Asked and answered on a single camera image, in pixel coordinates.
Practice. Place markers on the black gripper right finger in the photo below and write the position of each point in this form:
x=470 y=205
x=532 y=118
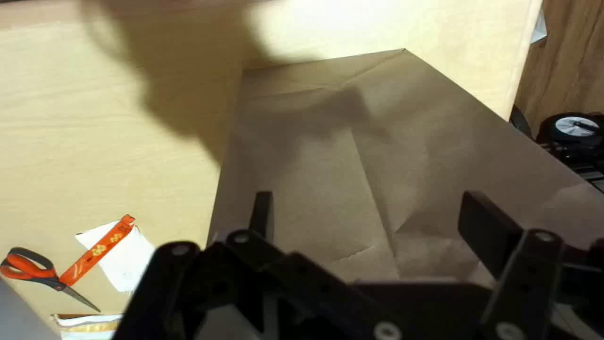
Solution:
x=528 y=277

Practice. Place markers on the yellow green snack packets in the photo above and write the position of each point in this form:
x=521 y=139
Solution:
x=85 y=322

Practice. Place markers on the black wheel white hub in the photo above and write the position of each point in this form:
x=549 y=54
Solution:
x=575 y=128

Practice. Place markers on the grey flat board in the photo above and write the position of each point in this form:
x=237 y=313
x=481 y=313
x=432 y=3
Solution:
x=19 y=315

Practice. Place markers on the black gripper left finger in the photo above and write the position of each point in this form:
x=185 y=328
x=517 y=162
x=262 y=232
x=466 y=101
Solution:
x=188 y=285

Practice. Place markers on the brown paper bag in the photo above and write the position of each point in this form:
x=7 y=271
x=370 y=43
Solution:
x=388 y=164

